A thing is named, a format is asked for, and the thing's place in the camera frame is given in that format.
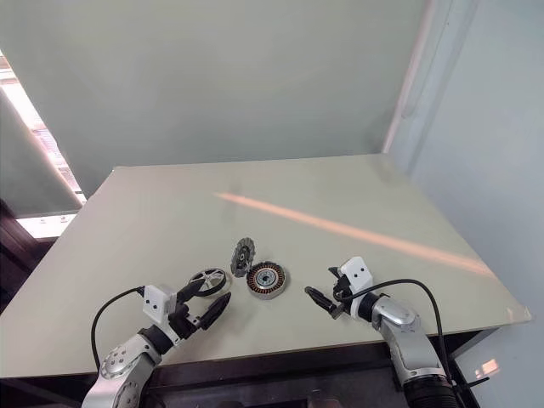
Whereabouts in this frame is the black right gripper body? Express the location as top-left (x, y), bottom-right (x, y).
top-left (330, 273), bottom-right (354, 319)

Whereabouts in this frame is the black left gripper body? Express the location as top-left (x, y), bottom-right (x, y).
top-left (167, 292), bottom-right (205, 341)

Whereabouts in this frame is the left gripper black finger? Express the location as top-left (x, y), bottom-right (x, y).
top-left (198, 292), bottom-right (233, 331)
top-left (177, 278), bottom-right (213, 304)

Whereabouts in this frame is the silver spoked wheel cover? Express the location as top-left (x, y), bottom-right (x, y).
top-left (188, 267), bottom-right (234, 299)

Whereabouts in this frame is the copper wound motor stator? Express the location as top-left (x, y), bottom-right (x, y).
top-left (245, 262), bottom-right (292, 302)

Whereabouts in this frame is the grey round motor end cap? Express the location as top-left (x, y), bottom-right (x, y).
top-left (229, 237), bottom-right (257, 277)

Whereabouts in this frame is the dark wooden cabinet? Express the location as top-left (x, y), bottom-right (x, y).
top-left (0, 199), bottom-right (56, 318)

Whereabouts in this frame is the bright window strip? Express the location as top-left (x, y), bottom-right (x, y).
top-left (0, 48), bottom-right (88, 207)

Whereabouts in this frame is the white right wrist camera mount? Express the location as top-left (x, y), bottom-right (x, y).
top-left (339, 256), bottom-right (374, 295)

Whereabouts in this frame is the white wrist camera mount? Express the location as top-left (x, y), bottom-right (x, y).
top-left (339, 256), bottom-right (374, 295)
top-left (141, 285), bottom-right (182, 343)

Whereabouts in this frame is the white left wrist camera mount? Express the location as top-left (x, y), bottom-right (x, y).
top-left (141, 285), bottom-right (182, 343)

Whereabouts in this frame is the dark table frame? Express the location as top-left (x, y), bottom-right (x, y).
top-left (0, 329), bottom-right (505, 408)

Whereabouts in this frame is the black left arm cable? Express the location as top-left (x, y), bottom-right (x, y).
top-left (90, 286), bottom-right (145, 367)

